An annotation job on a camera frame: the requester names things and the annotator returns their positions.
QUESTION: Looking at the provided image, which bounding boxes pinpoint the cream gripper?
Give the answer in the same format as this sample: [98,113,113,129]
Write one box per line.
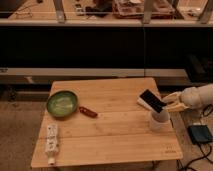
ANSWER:
[162,92,187,112]

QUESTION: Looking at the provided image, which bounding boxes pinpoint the black rectangular eraser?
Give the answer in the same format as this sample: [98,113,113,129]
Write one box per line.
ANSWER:
[140,90,166,113]

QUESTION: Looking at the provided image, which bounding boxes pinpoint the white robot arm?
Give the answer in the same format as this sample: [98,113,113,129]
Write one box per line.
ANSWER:
[162,84,213,112]

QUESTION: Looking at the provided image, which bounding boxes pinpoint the white ceramic cup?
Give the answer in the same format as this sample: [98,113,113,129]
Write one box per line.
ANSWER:
[149,110,170,132]

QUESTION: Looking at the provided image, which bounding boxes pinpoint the green ceramic bowl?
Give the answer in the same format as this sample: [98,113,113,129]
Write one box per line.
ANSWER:
[46,90,78,118]

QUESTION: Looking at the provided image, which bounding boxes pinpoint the white rectangular block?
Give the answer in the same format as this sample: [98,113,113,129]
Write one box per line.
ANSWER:
[137,98,151,110]

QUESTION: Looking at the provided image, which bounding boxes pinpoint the black power adapter box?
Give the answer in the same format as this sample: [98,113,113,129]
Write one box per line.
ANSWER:
[187,125,213,144]

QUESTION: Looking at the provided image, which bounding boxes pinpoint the wooden folding table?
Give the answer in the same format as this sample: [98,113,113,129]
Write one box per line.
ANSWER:
[31,78,183,168]

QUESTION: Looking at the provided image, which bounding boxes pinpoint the clutter tray on shelf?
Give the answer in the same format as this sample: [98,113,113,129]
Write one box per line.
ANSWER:
[112,0,175,18]

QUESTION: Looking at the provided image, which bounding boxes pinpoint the white tube with label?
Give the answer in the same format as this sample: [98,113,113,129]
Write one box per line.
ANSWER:
[45,124,59,165]

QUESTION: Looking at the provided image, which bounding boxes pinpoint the metal shelf rack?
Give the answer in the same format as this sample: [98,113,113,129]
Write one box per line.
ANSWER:
[0,0,213,85]

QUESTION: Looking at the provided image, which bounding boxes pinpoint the black cable on floor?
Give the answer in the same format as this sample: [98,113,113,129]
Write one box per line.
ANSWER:
[176,104,213,171]

